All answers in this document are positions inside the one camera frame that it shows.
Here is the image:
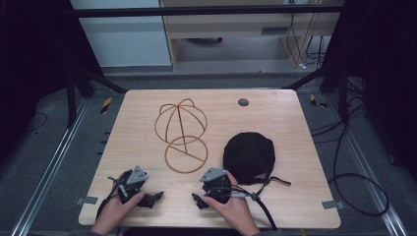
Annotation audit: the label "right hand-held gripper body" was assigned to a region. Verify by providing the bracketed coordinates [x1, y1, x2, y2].
[199, 166, 234, 205]

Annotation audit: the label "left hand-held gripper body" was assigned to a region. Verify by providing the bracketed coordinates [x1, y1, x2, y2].
[107, 165, 149, 205]

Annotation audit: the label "black cap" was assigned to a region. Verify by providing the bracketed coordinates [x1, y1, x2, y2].
[222, 131, 292, 197]

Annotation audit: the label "golden wire hat stand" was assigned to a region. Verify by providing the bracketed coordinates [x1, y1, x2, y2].
[153, 97, 209, 175]

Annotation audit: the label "person's right hand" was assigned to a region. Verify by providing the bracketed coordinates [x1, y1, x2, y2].
[200, 171, 262, 236]

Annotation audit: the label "person's left hand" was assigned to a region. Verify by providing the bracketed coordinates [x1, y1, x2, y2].
[90, 191, 146, 236]

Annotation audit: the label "grey table clamp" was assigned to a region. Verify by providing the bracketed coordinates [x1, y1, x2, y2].
[321, 200, 346, 210]
[76, 196, 99, 207]

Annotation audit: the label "yellow black striped tape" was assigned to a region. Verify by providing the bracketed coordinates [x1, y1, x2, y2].
[309, 93, 329, 109]
[99, 96, 113, 115]

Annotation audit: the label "black metal stand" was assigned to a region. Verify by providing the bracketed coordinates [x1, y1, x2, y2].
[282, 63, 351, 125]
[64, 60, 128, 130]

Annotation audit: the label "white cabinet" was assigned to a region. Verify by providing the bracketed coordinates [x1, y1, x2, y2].
[69, 0, 173, 68]

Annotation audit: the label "black curtain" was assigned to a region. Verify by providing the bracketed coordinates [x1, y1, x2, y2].
[0, 0, 105, 165]
[322, 0, 417, 182]

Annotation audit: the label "light wooden desk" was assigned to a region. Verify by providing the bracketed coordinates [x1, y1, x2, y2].
[158, 0, 346, 72]

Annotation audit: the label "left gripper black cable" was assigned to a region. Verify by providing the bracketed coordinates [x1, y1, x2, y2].
[95, 169, 133, 221]

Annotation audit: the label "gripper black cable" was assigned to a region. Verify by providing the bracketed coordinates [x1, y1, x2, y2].
[215, 184, 279, 231]
[95, 169, 133, 221]

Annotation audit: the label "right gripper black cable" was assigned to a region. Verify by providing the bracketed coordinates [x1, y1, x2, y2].
[215, 184, 279, 231]

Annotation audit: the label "aluminium floor rail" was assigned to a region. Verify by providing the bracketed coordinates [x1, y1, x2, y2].
[10, 97, 90, 236]
[326, 93, 409, 236]

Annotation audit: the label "thin black floor cable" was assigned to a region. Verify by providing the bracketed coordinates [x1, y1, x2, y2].
[26, 111, 49, 133]

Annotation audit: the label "looped black floor cable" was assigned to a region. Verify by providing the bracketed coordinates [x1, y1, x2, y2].
[328, 122, 391, 218]

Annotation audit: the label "black floor cables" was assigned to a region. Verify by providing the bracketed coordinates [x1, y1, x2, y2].
[309, 80, 367, 146]

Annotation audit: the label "black cables under desk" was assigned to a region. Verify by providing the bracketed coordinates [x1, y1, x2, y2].
[285, 12, 327, 71]

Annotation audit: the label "black horizontal frame bar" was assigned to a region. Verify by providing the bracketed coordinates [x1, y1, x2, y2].
[69, 4, 346, 19]

